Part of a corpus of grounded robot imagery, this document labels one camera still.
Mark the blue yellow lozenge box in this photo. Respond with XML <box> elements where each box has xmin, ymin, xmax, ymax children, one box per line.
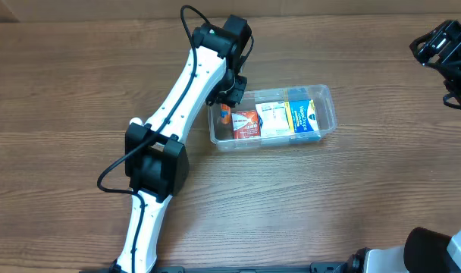
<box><xmin>284</xmin><ymin>86</ymin><xmax>321</xmax><ymax>142</ymax></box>

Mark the orange tablet tube white cap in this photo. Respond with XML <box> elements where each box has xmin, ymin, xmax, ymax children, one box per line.
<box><xmin>221</xmin><ymin>104</ymin><xmax>231</xmax><ymax>124</ymax></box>

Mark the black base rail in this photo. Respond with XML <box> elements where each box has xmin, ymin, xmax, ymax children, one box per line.
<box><xmin>149</xmin><ymin>262</ymin><xmax>347</xmax><ymax>273</ymax></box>

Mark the clear plastic container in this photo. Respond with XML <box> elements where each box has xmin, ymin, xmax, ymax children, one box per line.
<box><xmin>208</xmin><ymin>85</ymin><xmax>337</xmax><ymax>152</ymax></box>

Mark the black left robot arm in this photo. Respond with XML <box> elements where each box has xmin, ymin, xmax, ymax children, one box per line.
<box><xmin>109</xmin><ymin>17</ymin><xmax>254</xmax><ymax>272</ymax></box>

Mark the dark syrup bottle white cap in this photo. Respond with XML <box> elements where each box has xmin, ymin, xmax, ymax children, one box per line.
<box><xmin>130</xmin><ymin>118</ymin><xmax>143</xmax><ymax>126</ymax></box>

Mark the white plaster box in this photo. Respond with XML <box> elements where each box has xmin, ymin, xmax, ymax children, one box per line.
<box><xmin>256</xmin><ymin>101</ymin><xmax>291</xmax><ymax>137</ymax></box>

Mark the red medicine box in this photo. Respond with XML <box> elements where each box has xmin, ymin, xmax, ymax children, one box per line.
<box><xmin>231</xmin><ymin>110</ymin><xmax>261</xmax><ymax>140</ymax></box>

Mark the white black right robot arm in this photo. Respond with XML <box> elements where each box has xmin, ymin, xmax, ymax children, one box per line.
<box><xmin>326</xmin><ymin>30</ymin><xmax>461</xmax><ymax>272</ymax></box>

